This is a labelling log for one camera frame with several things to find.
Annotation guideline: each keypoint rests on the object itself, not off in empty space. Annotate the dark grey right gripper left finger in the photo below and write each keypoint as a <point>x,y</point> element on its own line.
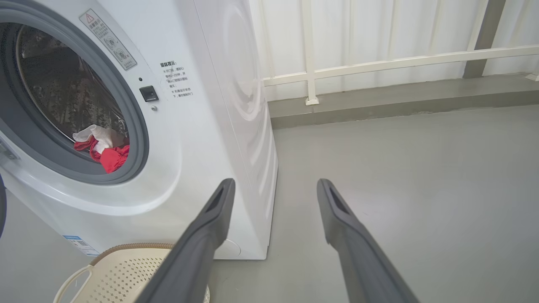
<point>189,261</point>

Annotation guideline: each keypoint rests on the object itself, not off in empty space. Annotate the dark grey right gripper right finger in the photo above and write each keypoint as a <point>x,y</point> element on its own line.
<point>358,261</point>

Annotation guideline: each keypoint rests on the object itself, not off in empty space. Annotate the red cloth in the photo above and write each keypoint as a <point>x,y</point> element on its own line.
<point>110,159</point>

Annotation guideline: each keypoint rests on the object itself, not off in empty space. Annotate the cream perforated laundry basket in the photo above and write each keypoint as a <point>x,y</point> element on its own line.
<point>118,273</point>

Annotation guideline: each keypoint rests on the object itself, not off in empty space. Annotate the white front-load washing machine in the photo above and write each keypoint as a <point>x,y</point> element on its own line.
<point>189,139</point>

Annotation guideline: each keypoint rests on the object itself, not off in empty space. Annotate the black door latch socket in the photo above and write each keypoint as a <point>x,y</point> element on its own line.
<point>149,94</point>

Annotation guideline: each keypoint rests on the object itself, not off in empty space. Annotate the steel washer drum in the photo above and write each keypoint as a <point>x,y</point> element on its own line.
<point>59,84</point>

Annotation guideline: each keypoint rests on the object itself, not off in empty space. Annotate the round white filter cover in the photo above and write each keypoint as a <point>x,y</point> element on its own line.
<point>229,249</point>

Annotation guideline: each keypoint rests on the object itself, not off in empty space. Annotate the blue energy label sticker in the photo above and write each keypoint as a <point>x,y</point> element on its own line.
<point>80,245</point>

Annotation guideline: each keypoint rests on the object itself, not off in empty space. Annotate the grey warning sticker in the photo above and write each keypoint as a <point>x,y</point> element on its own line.
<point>108,39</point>

